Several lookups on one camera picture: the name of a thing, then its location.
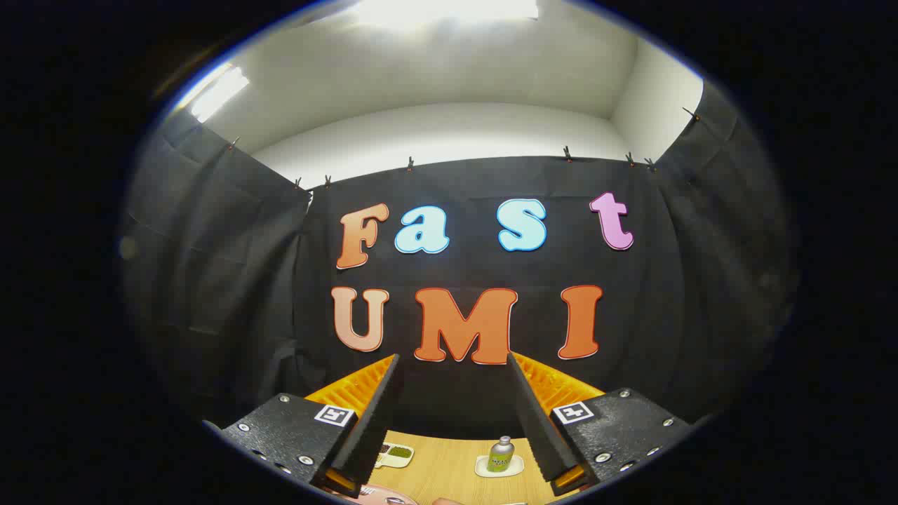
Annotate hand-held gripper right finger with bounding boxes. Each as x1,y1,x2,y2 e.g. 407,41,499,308
507,352,711,497

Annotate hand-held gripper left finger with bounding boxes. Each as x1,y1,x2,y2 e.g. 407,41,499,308
203,354,405,499

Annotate white divided dish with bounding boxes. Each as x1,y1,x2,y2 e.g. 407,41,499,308
375,443,415,469

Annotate green soda bottle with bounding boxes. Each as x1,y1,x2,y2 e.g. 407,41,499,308
488,436,516,473

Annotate white square coaster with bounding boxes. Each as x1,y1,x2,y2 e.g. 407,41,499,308
475,454,525,479

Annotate pink round plate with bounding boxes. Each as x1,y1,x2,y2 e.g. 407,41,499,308
333,483,419,505

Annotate row of small clips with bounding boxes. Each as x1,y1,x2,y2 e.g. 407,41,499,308
226,107,701,191

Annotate ceiling light panel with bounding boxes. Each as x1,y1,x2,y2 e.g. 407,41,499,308
188,65,250,124
351,0,541,30

